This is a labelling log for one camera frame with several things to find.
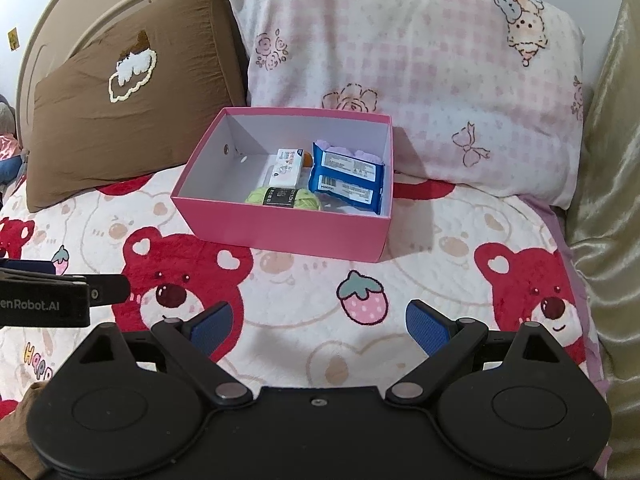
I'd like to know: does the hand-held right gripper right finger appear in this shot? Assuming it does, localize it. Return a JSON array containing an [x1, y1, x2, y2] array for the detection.
[[385, 299, 566, 404]]

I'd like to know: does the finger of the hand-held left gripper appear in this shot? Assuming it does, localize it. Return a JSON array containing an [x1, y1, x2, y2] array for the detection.
[[87, 274, 132, 307], [0, 259, 57, 276]]

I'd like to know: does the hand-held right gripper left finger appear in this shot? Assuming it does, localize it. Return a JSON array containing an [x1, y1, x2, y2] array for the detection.
[[75, 301, 254, 407]]

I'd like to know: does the pink cardboard box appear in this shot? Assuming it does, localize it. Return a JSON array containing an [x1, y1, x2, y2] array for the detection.
[[171, 106, 393, 263]]

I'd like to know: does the green yarn ball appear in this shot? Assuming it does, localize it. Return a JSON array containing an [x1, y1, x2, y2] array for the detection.
[[245, 186, 321, 211]]

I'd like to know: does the blue wet wipes pack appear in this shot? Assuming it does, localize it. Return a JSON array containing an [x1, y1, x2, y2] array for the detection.
[[306, 141, 387, 211]]

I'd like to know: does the white tissue pack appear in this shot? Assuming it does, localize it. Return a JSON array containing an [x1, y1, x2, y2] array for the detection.
[[266, 148, 306, 188]]

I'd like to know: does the purple plush toy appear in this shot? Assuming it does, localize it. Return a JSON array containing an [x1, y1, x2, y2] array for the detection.
[[315, 139, 386, 161]]

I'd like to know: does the red bear printed blanket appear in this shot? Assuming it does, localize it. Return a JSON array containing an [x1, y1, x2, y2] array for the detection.
[[0, 167, 606, 411]]

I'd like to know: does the dark blue cloth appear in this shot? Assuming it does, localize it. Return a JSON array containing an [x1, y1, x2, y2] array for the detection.
[[0, 152, 28, 196]]

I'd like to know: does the pink shiny packet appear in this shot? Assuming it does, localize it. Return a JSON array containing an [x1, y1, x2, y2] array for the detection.
[[0, 132, 23, 161]]

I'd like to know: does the brown cloth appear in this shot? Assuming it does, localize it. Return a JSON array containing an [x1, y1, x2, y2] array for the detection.
[[0, 387, 51, 480]]

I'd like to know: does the grey plush toy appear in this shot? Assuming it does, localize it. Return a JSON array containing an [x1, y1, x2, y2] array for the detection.
[[0, 94, 16, 136]]

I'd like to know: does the brown pillow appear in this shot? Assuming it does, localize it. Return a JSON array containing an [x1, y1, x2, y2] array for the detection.
[[27, 0, 248, 213]]

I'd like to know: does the lilac bed sheet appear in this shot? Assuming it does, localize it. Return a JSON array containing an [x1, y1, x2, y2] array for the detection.
[[520, 195, 613, 401]]

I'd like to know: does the gold satin curtain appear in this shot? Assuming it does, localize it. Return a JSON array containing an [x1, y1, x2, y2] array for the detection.
[[565, 0, 640, 480]]

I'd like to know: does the pink checked pillow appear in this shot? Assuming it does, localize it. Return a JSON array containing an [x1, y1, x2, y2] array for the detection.
[[220, 0, 586, 211]]

